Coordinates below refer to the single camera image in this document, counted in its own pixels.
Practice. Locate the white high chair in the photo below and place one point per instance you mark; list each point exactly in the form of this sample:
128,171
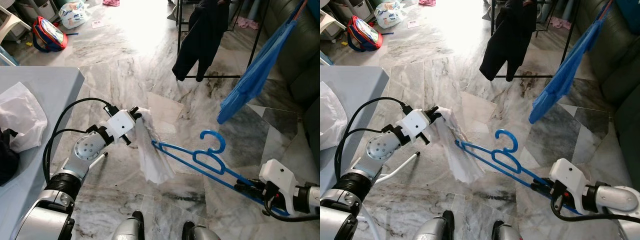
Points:
330,25
12,22

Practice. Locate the blue storage box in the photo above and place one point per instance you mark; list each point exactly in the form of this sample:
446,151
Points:
629,15

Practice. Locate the black t-shirt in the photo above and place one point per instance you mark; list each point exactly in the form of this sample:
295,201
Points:
512,35
205,35

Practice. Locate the blue plastic clothes hanger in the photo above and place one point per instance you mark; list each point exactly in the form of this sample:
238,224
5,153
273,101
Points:
200,161
497,159

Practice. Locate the grey plastic drawer unit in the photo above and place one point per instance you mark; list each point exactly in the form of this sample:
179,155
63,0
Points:
360,9
40,10

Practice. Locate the black metal drying rack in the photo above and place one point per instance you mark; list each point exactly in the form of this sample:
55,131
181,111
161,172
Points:
494,40
180,40

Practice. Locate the grey left robot leg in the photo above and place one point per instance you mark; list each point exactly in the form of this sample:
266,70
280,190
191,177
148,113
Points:
432,230
127,230

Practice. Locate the white cloth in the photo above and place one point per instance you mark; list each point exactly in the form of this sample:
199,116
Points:
331,117
20,117

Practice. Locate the blue shirt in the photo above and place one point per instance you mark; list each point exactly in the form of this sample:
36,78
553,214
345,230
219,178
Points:
255,75
565,75

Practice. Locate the grey folding table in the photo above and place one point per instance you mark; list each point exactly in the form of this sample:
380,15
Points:
45,90
360,90

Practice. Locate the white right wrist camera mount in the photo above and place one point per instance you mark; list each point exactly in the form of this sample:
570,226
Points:
277,175
567,174

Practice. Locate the red clothes hanger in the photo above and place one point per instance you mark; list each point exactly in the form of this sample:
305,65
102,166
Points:
300,12
606,10

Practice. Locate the small white paper card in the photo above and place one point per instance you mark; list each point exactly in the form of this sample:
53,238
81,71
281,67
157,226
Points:
98,23
413,23

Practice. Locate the white pole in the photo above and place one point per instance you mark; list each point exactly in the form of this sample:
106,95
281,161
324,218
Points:
400,167
100,160

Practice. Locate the dark green sofa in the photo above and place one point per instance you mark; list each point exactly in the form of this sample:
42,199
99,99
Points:
620,65
300,60

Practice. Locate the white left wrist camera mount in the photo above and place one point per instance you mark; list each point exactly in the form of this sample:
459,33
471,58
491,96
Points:
120,125
415,122

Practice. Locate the pink cloth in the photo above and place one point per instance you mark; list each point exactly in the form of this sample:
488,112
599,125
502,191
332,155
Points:
427,2
111,2

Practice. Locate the cream white garment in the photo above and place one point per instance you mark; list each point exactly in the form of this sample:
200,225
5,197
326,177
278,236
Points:
152,160
460,160

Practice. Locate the white plastic bag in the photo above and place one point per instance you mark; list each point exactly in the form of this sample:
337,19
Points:
74,15
389,15

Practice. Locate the red and blue bag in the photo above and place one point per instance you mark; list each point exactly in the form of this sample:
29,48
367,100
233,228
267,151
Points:
365,35
50,36

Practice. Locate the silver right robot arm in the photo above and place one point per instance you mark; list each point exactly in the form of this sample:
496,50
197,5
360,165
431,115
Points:
310,197
615,199

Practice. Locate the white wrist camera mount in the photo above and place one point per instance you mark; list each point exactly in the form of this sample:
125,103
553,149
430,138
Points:
277,175
120,125
415,122
567,174

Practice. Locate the small pink item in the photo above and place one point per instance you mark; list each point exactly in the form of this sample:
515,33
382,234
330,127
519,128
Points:
248,23
561,23

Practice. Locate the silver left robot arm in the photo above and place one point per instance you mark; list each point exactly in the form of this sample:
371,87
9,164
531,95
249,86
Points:
87,147
380,147

